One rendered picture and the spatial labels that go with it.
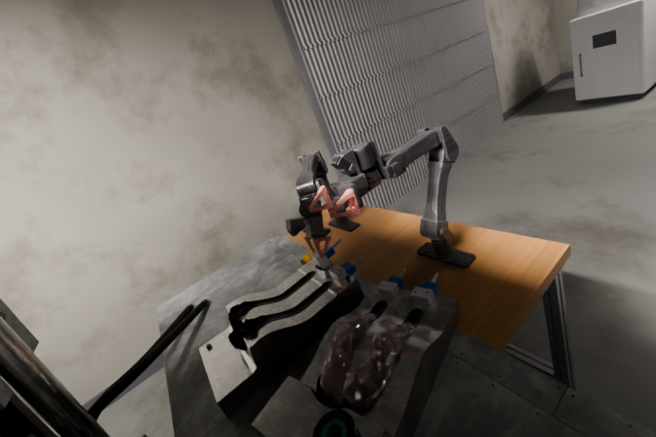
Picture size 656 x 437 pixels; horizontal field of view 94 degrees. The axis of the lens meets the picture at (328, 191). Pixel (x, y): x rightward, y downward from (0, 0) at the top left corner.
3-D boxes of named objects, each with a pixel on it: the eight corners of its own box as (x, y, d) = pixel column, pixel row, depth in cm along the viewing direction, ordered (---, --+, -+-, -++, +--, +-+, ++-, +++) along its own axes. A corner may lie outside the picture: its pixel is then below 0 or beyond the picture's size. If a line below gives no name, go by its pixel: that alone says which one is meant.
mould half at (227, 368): (324, 273, 122) (312, 246, 118) (365, 299, 101) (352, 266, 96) (207, 361, 100) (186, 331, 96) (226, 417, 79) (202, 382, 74)
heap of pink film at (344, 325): (364, 311, 88) (355, 290, 85) (423, 327, 76) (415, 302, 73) (308, 392, 70) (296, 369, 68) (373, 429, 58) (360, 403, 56)
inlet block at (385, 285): (400, 274, 102) (395, 260, 100) (414, 276, 98) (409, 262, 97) (382, 301, 93) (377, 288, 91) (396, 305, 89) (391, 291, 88)
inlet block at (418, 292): (430, 279, 94) (427, 264, 93) (447, 281, 91) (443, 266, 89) (415, 309, 86) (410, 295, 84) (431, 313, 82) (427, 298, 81)
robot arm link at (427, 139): (388, 162, 82) (452, 120, 96) (366, 161, 89) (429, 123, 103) (400, 201, 86) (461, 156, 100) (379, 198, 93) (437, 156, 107)
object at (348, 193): (330, 205, 69) (358, 185, 74) (313, 201, 75) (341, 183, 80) (340, 229, 72) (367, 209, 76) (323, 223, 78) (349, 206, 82)
